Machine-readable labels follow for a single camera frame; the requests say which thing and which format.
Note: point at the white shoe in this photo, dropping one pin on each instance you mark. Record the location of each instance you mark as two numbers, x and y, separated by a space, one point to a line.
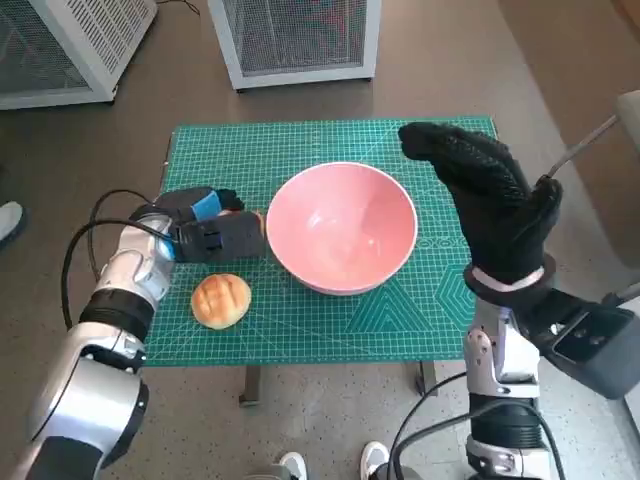
294 466
372 462

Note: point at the bare left robot hand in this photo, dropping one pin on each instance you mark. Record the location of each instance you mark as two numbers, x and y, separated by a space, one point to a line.
230 235

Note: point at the metal table leg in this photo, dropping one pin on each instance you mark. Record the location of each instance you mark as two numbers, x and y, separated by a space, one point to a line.
250 387
428 380

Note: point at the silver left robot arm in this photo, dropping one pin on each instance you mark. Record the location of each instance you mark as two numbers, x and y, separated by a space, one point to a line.
65 400

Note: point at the green cutting mat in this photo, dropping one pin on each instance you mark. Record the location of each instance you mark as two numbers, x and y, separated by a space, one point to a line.
320 330

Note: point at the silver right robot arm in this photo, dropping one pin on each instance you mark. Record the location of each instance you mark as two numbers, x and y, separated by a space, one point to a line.
515 365

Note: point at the pink bowl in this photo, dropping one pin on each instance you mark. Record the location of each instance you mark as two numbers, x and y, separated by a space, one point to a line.
340 230

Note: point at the person's shoe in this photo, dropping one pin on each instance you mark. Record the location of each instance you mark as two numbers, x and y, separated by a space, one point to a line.
10 220

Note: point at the oblong braided toy bread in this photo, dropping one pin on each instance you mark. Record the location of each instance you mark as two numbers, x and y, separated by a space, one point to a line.
260 218

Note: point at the beige office chair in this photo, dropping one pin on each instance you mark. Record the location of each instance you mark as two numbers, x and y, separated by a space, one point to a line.
631 107

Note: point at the white mesh cabinet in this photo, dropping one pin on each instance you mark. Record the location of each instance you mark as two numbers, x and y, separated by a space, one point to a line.
100 30
300 77

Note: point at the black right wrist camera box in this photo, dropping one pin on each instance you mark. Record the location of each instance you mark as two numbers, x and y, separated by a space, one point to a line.
600 360

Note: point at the gloved right robot hand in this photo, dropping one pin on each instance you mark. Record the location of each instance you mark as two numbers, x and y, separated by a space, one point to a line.
495 215

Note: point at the round toy bread bun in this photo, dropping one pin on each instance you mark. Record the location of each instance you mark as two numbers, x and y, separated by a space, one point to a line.
220 302

